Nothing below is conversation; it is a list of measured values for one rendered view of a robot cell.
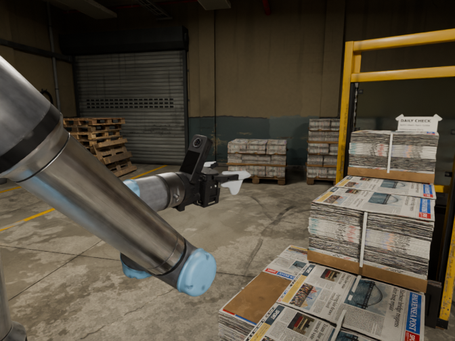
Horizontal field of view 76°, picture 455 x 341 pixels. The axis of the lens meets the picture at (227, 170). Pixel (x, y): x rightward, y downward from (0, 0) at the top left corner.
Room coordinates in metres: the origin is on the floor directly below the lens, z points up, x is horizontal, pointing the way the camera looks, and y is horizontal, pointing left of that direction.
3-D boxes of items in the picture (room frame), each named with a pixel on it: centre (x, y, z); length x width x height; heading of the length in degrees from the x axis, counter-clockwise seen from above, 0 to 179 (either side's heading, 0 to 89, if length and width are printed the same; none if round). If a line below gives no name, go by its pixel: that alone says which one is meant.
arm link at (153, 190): (0.55, 0.18, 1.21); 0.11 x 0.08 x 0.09; 141
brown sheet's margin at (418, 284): (1.04, -0.53, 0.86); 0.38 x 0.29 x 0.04; 56
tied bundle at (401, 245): (1.04, -0.53, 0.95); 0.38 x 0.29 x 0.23; 56
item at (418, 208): (1.04, -0.54, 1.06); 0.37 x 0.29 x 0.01; 56
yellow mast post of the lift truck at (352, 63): (2.07, -0.84, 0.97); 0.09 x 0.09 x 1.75; 56
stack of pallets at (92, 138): (6.79, 3.09, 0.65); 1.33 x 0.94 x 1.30; 171
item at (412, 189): (1.27, -0.70, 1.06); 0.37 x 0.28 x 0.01; 57
